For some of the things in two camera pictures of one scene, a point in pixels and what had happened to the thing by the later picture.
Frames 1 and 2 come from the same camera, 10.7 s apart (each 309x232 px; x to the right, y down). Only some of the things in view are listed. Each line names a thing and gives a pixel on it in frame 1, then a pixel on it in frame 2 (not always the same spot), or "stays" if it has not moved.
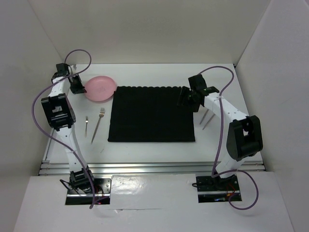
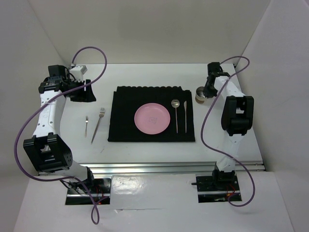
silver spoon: (205, 114) to (175, 103)
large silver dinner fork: (102, 111) stays
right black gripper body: (195, 105) to (209, 91)
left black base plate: (102, 188) stays
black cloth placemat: (149, 113) stays
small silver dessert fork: (86, 121) stays
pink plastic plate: (100, 89) to (152, 118)
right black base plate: (217, 189) stays
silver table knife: (208, 122) to (185, 103)
